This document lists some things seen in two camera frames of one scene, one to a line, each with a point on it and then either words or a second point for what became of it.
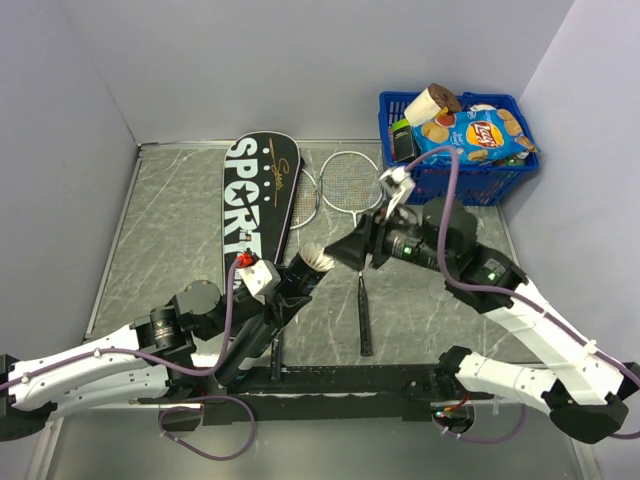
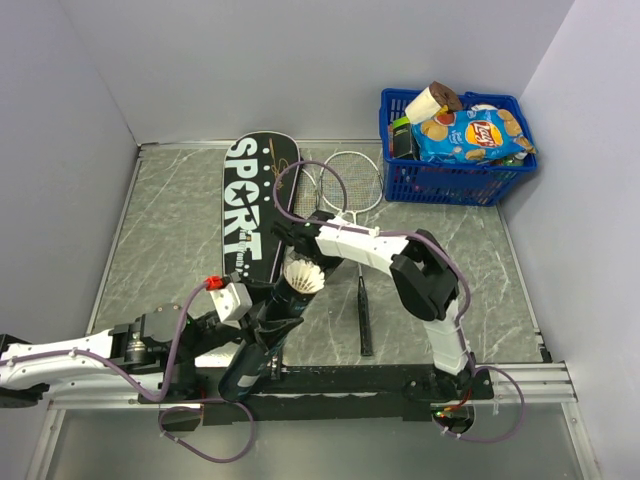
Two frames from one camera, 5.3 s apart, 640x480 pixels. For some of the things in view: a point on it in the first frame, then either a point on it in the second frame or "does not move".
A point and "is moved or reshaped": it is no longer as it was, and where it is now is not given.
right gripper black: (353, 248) to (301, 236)
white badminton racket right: (352, 181) does not move
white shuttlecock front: (315, 257) is moved or reshaped
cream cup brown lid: (426, 106) does not move
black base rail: (324, 394) does not move
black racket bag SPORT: (260, 176) does not move
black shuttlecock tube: (296, 278) to (249, 363)
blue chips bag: (479, 136) does not move
